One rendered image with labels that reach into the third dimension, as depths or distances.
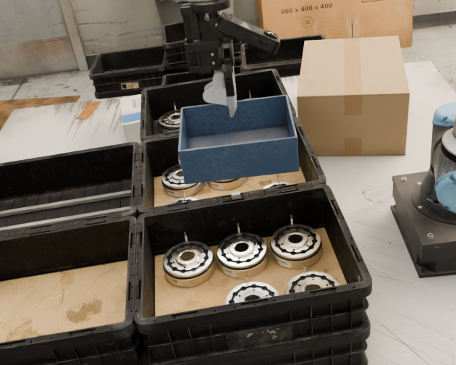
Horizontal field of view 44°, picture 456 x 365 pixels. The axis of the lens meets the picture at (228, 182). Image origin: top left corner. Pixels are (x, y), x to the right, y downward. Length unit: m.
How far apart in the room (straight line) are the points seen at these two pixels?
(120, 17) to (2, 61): 0.96
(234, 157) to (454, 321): 0.57
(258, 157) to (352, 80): 0.76
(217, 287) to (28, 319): 0.37
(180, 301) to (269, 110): 0.40
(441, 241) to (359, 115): 0.50
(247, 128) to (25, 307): 0.56
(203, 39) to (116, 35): 3.34
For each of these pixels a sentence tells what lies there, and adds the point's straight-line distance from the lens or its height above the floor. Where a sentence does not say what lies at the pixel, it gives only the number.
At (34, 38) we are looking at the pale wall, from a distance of 4.46.
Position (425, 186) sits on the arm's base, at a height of 0.84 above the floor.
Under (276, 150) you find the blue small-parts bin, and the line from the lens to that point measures 0.95.
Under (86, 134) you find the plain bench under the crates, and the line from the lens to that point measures 2.01.
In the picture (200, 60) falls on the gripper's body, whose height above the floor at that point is 1.24.
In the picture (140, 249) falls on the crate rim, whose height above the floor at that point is 0.93.
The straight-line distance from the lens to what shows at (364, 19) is 4.10.
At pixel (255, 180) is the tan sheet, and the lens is 1.38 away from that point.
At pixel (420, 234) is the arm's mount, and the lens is 1.27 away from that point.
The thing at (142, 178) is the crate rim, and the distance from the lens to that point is 1.28.
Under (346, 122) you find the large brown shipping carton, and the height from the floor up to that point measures 0.81.
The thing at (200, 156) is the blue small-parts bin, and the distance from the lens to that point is 0.95.
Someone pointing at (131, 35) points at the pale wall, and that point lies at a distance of 4.33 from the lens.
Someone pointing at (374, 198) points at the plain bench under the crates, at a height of 0.70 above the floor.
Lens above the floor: 1.62
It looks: 35 degrees down
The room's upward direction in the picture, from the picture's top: 8 degrees counter-clockwise
